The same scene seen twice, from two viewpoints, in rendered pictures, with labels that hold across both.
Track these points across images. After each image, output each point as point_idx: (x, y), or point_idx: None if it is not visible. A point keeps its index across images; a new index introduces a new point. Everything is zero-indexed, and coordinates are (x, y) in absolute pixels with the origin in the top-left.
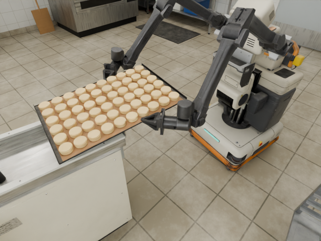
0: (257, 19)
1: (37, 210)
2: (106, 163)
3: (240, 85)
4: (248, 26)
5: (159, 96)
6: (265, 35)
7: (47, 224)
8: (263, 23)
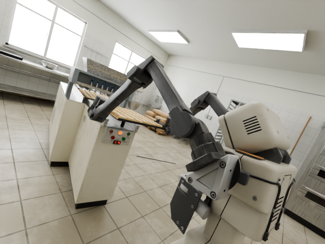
0: (158, 71)
1: (86, 122)
2: (96, 126)
3: (170, 210)
4: (142, 67)
5: (124, 115)
6: (165, 96)
7: (82, 134)
8: (167, 80)
